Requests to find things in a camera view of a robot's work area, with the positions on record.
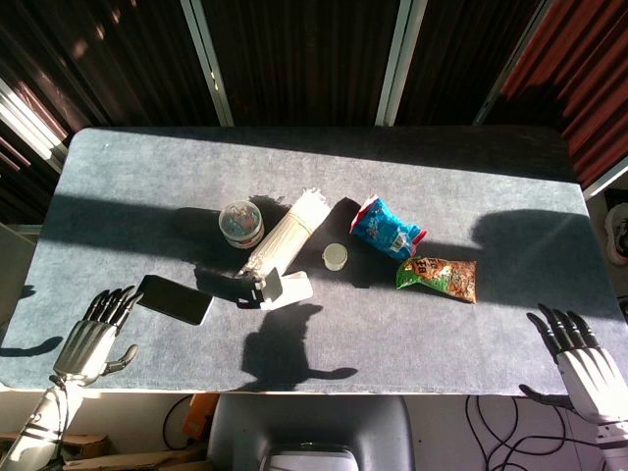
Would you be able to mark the reddish brown curtain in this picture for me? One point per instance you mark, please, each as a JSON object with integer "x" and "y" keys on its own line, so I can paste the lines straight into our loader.
{"x": 574, "y": 73}

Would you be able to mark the clear jar of clips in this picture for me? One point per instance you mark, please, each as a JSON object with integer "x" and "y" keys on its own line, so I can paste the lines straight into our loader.
{"x": 240, "y": 223}

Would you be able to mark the white partition frame post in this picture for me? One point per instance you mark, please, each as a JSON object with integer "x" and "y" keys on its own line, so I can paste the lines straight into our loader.
{"x": 510, "y": 64}
{"x": 208, "y": 64}
{"x": 398, "y": 64}
{"x": 608, "y": 179}
{"x": 29, "y": 122}

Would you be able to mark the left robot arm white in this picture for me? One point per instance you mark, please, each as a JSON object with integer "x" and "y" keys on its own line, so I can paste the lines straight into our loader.
{"x": 41, "y": 417}

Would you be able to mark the green orange snack bag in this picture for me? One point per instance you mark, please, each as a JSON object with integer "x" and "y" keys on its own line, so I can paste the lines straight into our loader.
{"x": 441, "y": 277}

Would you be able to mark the orange box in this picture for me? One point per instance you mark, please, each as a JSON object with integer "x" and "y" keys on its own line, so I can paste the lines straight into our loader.
{"x": 198, "y": 417}

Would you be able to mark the white folding phone stand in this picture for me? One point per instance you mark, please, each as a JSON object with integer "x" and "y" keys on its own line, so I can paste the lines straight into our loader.
{"x": 289, "y": 289}

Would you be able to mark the blue snack bag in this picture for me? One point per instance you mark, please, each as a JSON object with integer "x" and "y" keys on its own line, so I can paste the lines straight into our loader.
{"x": 385, "y": 230}

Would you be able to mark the white black shoe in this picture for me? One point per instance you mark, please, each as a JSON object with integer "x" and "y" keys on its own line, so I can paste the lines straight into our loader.
{"x": 617, "y": 230}

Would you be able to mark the left robot hand grey black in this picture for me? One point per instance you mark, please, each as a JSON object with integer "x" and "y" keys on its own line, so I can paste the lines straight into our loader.
{"x": 86, "y": 338}

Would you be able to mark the small white lidded jar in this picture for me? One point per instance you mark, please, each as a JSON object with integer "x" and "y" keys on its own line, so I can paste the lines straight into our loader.
{"x": 335, "y": 256}

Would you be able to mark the blue grey table cloth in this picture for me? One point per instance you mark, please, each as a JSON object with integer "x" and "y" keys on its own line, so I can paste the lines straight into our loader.
{"x": 343, "y": 162}

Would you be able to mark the brown cardboard box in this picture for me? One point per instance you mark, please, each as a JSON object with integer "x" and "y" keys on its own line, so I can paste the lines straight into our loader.
{"x": 122, "y": 458}

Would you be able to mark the bundle of white straws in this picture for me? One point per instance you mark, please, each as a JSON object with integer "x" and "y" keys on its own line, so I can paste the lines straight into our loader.
{"x": 289, "y": 230}

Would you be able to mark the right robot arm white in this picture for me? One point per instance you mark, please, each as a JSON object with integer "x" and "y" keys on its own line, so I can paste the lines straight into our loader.
{"x": 613, "y": 446}

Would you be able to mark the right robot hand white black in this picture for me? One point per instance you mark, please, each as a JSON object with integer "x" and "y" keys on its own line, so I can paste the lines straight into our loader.
{"x": 593, "y": 373}

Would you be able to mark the black smartphone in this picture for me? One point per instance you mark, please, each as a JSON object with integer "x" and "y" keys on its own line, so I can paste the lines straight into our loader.
{"x": 174, "y": 299}

